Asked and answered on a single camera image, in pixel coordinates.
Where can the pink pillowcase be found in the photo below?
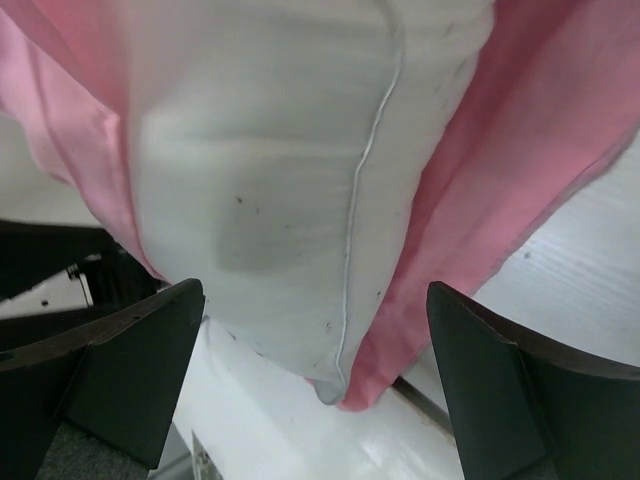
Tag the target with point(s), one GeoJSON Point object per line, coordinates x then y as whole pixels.
{"type": "Point", "coordinates": [554, 97]}

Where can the white pillow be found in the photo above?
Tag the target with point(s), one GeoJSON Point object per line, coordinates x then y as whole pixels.
{"type": "Point", "coordinates": [277, 147]}

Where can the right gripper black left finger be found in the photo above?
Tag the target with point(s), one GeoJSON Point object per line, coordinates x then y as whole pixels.
{"type": "Point", "coordinates": [91, 393]}

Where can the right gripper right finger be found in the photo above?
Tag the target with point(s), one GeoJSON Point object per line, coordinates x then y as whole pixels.
{"type": "Point", "coordinates": [525, 406]}

